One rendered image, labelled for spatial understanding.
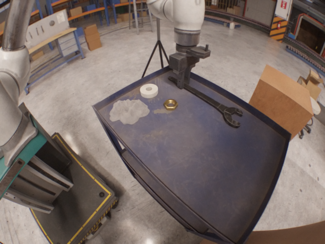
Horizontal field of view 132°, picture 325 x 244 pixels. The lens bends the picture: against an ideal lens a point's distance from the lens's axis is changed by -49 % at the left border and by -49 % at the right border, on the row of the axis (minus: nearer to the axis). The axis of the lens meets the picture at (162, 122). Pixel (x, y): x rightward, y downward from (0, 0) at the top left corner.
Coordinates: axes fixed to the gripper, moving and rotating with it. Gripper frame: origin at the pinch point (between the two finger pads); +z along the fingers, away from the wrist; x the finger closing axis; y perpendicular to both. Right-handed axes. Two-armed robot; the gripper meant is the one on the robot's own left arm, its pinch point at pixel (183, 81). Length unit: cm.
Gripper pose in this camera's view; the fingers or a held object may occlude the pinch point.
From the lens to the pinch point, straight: 60.3
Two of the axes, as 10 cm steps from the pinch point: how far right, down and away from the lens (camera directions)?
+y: -6.8, -5.5, 4.8
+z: 0.2, 6.4, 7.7
